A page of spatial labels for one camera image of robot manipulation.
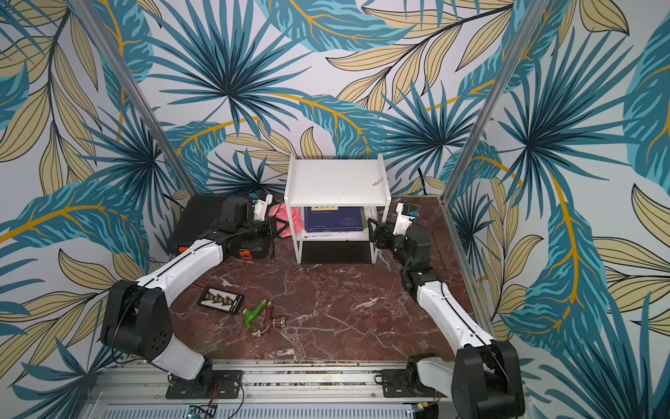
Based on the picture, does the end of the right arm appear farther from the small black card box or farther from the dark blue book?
the small black card box

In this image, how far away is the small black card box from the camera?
875mm

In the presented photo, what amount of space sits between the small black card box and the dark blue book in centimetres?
35

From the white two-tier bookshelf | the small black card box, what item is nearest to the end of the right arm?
the white two-tier bookshelf

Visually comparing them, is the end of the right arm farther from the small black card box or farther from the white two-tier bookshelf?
the small black card box

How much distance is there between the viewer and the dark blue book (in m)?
0.85
